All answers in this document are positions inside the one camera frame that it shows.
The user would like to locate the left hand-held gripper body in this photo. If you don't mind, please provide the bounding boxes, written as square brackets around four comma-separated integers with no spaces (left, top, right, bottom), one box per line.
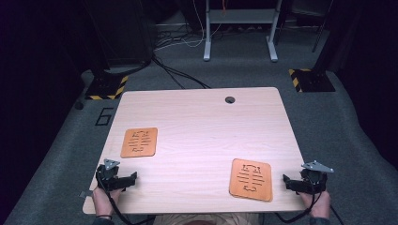
[95,157,129,193]

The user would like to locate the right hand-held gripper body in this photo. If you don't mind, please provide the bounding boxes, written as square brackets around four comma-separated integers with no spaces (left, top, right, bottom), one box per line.
[298,159,335,195]

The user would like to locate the orange leather mat with cutouts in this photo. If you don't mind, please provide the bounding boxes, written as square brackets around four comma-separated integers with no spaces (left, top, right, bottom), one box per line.
[120,127,159,159]
[228,157,274,203]

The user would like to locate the person's left hand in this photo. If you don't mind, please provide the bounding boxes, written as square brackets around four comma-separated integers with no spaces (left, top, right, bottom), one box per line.
[91,186,124,219]

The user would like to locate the person's right hand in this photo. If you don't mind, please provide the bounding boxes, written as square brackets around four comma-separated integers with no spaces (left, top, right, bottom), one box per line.
[298,189,332,219]

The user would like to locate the person's beige trouser legs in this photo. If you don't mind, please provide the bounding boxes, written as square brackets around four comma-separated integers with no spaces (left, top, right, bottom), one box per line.
[152,213,261,225]

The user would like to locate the black stand base hazard tape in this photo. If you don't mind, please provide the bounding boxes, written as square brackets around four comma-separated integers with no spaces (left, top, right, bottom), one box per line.
[84,69,130,101]
[287,67,337,94]

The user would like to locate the black cabinet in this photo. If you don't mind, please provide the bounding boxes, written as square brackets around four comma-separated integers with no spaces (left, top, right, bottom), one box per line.
[84,0,155,68]

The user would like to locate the thin black tripod leg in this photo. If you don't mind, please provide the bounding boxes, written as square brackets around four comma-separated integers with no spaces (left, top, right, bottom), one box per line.
[312,0,334,53]

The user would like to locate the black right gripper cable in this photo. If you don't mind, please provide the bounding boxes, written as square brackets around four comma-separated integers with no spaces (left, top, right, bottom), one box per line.
[274,190,345,225]

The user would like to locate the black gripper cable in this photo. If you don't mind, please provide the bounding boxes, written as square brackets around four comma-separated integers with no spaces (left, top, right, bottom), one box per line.
[95,170,155,225]
[274,190,345,225]

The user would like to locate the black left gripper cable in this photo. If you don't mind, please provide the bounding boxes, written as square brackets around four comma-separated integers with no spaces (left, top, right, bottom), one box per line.
[95,170,155,225]

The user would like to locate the black floor cables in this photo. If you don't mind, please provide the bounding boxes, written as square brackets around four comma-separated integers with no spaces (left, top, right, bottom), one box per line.
[151,54,212,91]

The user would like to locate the white floor cables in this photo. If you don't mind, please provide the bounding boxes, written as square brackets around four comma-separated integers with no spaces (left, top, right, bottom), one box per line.
[154,0,223,52]

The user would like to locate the black stand post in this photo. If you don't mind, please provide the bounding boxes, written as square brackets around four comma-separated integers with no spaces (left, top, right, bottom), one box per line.
[313,0,355,73]

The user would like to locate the grey metal desk frame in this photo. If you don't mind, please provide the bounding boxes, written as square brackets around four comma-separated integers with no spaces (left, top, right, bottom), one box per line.
[203,0,283,63]

